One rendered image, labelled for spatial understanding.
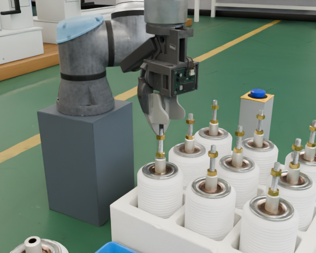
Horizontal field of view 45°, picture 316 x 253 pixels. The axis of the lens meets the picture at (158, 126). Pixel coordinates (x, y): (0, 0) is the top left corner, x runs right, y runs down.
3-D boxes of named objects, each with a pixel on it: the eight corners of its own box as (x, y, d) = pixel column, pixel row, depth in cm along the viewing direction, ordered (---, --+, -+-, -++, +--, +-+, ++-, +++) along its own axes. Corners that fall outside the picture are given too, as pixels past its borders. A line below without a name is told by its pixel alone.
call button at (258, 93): (247, 98, 105) (248, 91, 104) (253, 94, 108) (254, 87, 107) (261, 100, 103) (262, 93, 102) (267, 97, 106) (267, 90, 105)
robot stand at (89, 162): (48, 209, 110) (36, 111, 98) (88, 180, 124) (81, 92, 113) (99, 227, 102) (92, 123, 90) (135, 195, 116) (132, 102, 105)
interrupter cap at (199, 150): (212, 152, 87) (212, 150, 87) (187, 162, 83) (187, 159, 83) (190, 141, 93) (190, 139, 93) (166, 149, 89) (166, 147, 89)
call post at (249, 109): (231, 195, 116) (240, 98, 105) (241, 185, 122) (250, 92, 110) (254, 203, 113) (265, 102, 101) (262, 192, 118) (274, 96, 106)
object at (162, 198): (129, 242, 86) (127, 171, 79) (158, 223, 92) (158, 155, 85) (162, 262, 80) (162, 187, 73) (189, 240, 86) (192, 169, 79)
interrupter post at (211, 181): (202, 191, 72) (203, 175, 71) (206, 184, 74) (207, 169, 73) (214, 194, 71) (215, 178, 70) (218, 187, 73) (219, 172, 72)
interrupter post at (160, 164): (152, 171, 79) (152, 157, 78) (159, 167, 81) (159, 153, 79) (160, 175, 78) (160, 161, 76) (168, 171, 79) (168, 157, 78)
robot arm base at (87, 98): (44, 110, 99) (39, 72, 95) (81, 94, 111) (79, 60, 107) (91, 120, 92) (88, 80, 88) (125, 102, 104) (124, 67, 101)
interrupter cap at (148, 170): (134, 172, 79) (134, 169, 79) (158, 159, 84) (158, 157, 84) (161, 185, 74) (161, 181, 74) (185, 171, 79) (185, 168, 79)
